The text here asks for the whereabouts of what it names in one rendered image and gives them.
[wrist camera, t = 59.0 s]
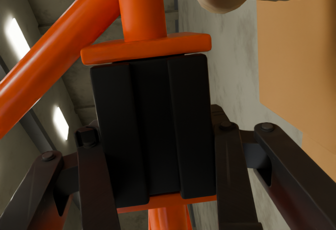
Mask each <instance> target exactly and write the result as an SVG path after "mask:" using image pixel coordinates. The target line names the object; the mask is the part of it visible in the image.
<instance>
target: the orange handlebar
mask: <svg viewBox="0 0 336 230"><path fill-rule="evenodd" d="M119 7H120V14H121V21H122V28H123V35H124V41H125V42H131V41H142V40H150V39H158V38H165V37H167V27H166V18H165V9H164V0H119ZM148 230H193V228H192V224H191V219H190V215H189V210H188V205H187V204H185V205H177V206H170V207H162V208H155V209H149V210H148Z"/></svg>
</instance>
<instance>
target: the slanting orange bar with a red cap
mask: <svg viewBox="0 0 336 230"><path fill-rule="evenodd" d="M120 15H121V12H120V5H119V0H75V1H74V2H73V4H72V5H71V6H70V7H69V8H68V9H67V10H66V11H65V12H64V13H63V14H62V15H61V16H60V18H59V19H58V20H57V21H56V22H55V23H54V24H53V25H52V26H51V27H50V28H49V29H48V31H47V32H46V33H45V34H44V35H43V36H42V37H41V38H40V39H39V40H38V41H37V42H36V43H35V45H34V46H33V47H32V48H31V49H30V50H29V51H28V52H27V53H26V54H25V55H24V56H23V58H22V59H21V60H20V61H19V62H18V63H17V64H16V65H15V66H14V67H13V68H12V69H11V71H10V72H9V73H8V74H7V75H6V76H5V77H4V78H3V79H2V80H1V81H0V140H1V139H2V138H3V137H4V136H5V135H6V134H7V133H8V132H9V131H10V130H11V129H12V128H13V127H14V126H15V125H16V123H17V122H18V121H19V120H20V119H21V118H22V117H23V116H24V115H25V114H26V113H27V112H28V111H29V109H30V108H31V107H32V106H33V105H34V104H35V103H36V102H37V101H38V100H39V99H40V98H41V97H42V96H43V95H44V94H45V93H46V92H47V91H48V90H49V89H50V88H51V87H52V85H53V84H54V83H55V82H56V81H57V80H58V79H59V78H60V77H61V76H62V75H63V74H64V73H65V72H66V71H67V70H68V69H69V68H70V67H71V66H72V65H73V64H74V63H75V61H76V60H77V59H78V58H79V57H80V56H81V49H83V48H85V47H88V46H91V45H92V44H93V43H94V42H95V41H96V40H97V39H98V38H99V36H100V35H101V34H102V33H103V32H104V31H105V30H106V29H107V28H108V27H109V26H110V25H111V24H112V23H113V22H114V21H115V20H116V19H117V18H118V17H119V16H120Z"/></svg>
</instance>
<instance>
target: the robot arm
mask: <svg viewBox="0 0 336 230"><path fill-rule="evenodd" d="M211 116H212V129H213V142H214V155H215V179H216V201H217V222H218V230H263V226H262V223H261V222H258V217H257V212H256V208H255V203H254V198H253V193H252V188H251V183H250V178H249V174H248V169H247V168H253V172H254V173H255V175H256V176H257V178H258V180H259V181H260V183H261V184H262V186H263V187H264V189H265V190H266V192H267V194H268V195H269V197H270V198H271V200H272V201H273V203H274V204H275V206H276V208H277V209H278V211H279V212H280V214H281V215H282V217H283V218H284V220H285V221H286V223H287V225H288V226H289V228H290V230H336V183H335V182H334V181H333V180H332V179H331V178H330V177H329V176H328V175H327V174H326V173H325V172H324V171H323V170H322V169H321V168H320V167H319V166H318V165H317V164H316V163H315V162H314V161H313V160H312V159H311V158H310V157H309V156H308V155H307V154H306V153H305V152H304V151H303V150H302V149H301V148H300V147H299V146H298V145H297V144H296V143H295V142H294V141H293V140H292V139H291V138H290V137H289V136H288V135H287V134H286V133H285V132H284V131H283V130H282V129H281V128H280V127H279V126H278V125H276V124H273V123H270V122H269V123H268V122H264V123H259V124H257V125H255V126H254V131H248V130H240V129H239V126H238V125H237V124H236V123H234V122H230V120H229V119H228V117H227V115H226V114H225V112H224V111H223V109H222V107H221V106H219V105H217V104H212V105H211ZM73 135H74V139H75V143H76V147H77V151H76V152H74V153H72V154H69V155H66V156H63V155H62V153H61V152H60V151H57V150H52V151H46V152H44V153H42V154H41V155H39V156H38V157H37V158H36V159H35V160H34V162H33V163H32V165H31V167H30V168H29V170H28V172H27V173H26V175H25V177H24V178H23V180H22V182H21V183H20V185H19V187H18V188H17V190H16V191H15V193H14V195H13V196H12V198H11V200H10V201H9V203H8V205H7V206H6V208H5V210H4V211H3V213H2V215H1V216H0V230H63V226H64V223H65V220H66V218H67V215H68V212H69V209H70V206H71V203H72V200H73V193H76V192H79V200H80V219H81V230H121V226H120V222H119V217H118V212H117V208H116V203H115V198H114V194H113V189H112V184H111V180H110V175H109V170H108V165H107V161H106V156H105V153H104V152H103V148H102V142H101V137H100V131H99V125H98V120H94V121H92V122H91V123H90V124H89V125H86V126H83V127H80V128H78V129H77V130H76V131H75V132H74V133H73Z"/></svg>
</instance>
